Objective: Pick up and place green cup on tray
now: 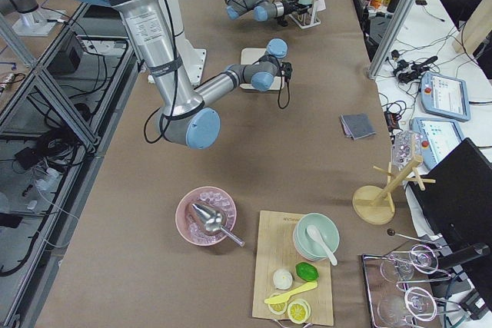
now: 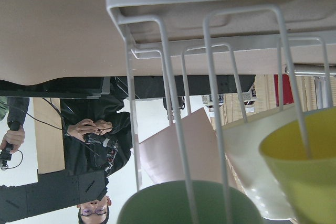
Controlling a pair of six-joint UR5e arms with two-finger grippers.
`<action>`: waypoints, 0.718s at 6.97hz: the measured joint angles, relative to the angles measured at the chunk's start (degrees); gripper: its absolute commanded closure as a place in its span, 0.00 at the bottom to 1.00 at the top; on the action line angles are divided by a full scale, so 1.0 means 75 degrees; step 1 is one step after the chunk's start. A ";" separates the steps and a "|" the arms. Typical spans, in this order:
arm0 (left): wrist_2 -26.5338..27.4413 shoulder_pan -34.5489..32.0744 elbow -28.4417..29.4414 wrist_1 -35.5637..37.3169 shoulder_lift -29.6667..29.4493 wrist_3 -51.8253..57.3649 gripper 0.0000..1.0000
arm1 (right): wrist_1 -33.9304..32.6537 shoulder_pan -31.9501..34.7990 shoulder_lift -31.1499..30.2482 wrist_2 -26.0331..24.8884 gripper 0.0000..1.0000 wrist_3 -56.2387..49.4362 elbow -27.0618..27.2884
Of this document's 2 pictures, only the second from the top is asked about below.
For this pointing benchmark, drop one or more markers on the green cup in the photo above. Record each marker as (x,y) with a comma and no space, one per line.
(168,203)

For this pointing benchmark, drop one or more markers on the cream white cup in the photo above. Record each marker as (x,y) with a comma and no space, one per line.
(242,139)

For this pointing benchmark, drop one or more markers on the yellow cup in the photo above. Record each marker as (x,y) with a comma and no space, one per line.
(309,184)

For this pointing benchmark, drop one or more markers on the person in black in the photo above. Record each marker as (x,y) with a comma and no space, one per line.
(98,133)

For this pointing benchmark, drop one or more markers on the white wire cup rack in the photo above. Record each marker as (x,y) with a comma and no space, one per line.
(228,37)

